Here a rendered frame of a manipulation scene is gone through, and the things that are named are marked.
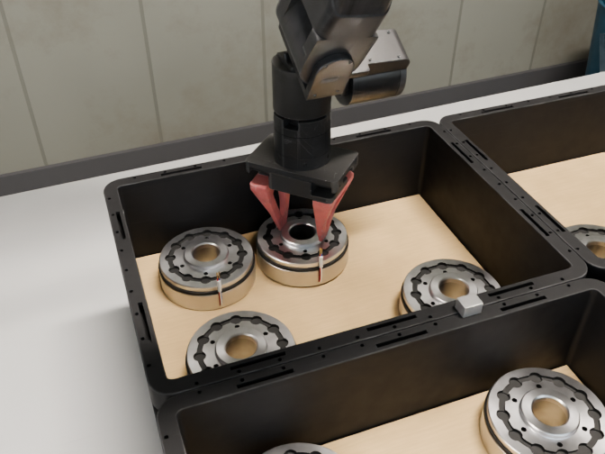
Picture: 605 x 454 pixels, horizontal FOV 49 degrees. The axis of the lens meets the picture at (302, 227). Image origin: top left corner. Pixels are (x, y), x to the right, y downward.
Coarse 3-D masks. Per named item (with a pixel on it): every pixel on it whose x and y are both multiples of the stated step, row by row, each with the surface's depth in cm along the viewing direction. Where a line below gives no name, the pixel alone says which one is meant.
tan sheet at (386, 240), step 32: (352, 224) 81; (384, 224) 81; (416, 224) 81; (256, 256) 76; (352, 256) 76; (384, 256) 76; (416, 256) 76; (448, 256) 76; (160, 288) 72; (256, 288) 72; (288, 288) 72; (320, 288) 72; (352, 288) 72; (384, 288) 72; (160, 320) 69; (192, 320) 69; (288, 320) 69; (320, 320) 69; (352, 320) 69; (160, 352) 65
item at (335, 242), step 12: (288, 216) 77; (300, 216) 78; (312, 216) 78; (264, 228) 75; (276, 228) 75; (336, 228) 76; (264, 240) 74; (276, 240) 74; (324, 240) 74; (336, 240) 74; (264, 252) 72; (276, 252) 72; (288, 252) 72; (300, 252) 72; (312, 252) 72; (324, 252) 72; (336, 252) 72; (288, 264) 71; (300, 264) 70; (312, 264) 71
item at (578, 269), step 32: (384, 128) 79; (416, 128) 80; (224, 160) 74; (544, 224) 65; (128, 256) 61; (576, 256) 61; (128, 288) 58; (512, 288) 58; (544, 288) 58; (384, 320) 55; (416, 320) 55; (288, 352) 52; (320, 352) 52; (160, 384) 50; (192, 384) 50
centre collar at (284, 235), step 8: (288, 224) 75; (296, 224) 75; (304, 224) 75; (312, 224) 75; (288, 232) 74; (288, 240) 73; (296, 240) 73; (304, 240) 73; (312, 240) 73; (296, 248) 72; (304, 248) 72
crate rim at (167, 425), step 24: (552, 288) 58; (576, 288) 58; (600, 288) 58; (504, 312) 56; (384, 336) 54; (408, 336) 54; (432, 336) 54; (312, 360) 52; (336, 360) 52; (360, 360) 52; (216, 384) 50; (240, 384) 50; (264, 384) 50; (168, 408) 48; (192, 408) 48; (168, 432) 47
